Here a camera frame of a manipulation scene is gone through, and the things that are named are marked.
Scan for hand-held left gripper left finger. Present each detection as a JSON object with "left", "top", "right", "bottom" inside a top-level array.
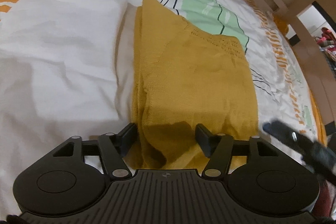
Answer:
[{"left": 52, "top": 123, "right": 138, "bottom": 179}]

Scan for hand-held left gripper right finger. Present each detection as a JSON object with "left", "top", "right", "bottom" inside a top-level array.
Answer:
[{"left": 195, "top": 123, "right": 279, "bottom": 179}]

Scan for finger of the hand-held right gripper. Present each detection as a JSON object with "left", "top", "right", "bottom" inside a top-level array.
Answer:
[{"left": 262, "top": 120, "right": 336, "bottom": 183}]

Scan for yellow knit sweater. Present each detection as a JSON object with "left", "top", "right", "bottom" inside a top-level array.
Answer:
[{"left": 123, "top": 0, "right": 261, "bottom": 171}]

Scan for pile of colourful clothes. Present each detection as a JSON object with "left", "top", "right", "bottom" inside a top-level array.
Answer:
[{"left": 316, "top": 27, "right": 336, "bottom": 63}]

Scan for dark red cloth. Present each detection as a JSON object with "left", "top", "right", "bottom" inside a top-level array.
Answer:
[{"left": 313, "top": 181, "right": 336, "bottom": 218}]

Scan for white printed bed sheet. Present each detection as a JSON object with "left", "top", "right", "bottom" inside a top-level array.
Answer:
[{"left": 0, "top": 0, "right": 328, "bottom": 189}]

